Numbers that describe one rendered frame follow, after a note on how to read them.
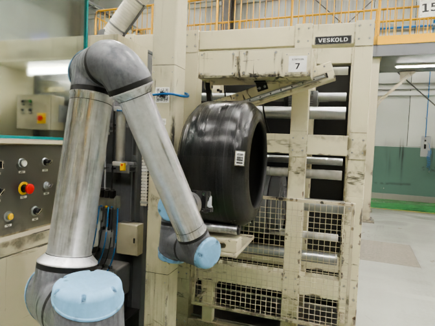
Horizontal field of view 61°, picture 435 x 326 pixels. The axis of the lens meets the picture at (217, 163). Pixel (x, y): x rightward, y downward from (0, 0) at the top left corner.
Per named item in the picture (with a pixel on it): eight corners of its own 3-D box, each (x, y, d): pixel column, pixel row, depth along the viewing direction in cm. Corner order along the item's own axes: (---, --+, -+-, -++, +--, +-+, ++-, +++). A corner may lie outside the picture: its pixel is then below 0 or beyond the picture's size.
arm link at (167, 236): (171, 266, 109) (175, 224, 110) (151, 259, 118) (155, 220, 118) (196, 264, 115) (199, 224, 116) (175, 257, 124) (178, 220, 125)
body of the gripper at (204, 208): (212, 191, 140) (201, 191, 128) (210, 214, 139) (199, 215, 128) (193, 189, 142) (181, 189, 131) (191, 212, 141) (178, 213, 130)
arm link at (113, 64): (140, 22, 87) (231, 255, 108) (116, 35, 97) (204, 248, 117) (98, 34, 81) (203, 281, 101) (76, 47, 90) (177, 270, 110)
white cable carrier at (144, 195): (140, 205, 187) (143, 111, 185) (145, 204, 192) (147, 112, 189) (147, 206, 186) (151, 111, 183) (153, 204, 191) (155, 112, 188)
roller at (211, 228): (166, 227, 173) (167, 217, 173) (170, 226, 177) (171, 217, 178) (238, 235, 162) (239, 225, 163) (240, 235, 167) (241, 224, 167)
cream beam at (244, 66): (197, 78, 201) (198, 51, 200) (211, 85, 225) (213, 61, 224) (311, 76, 183) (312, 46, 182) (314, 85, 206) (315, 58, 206)
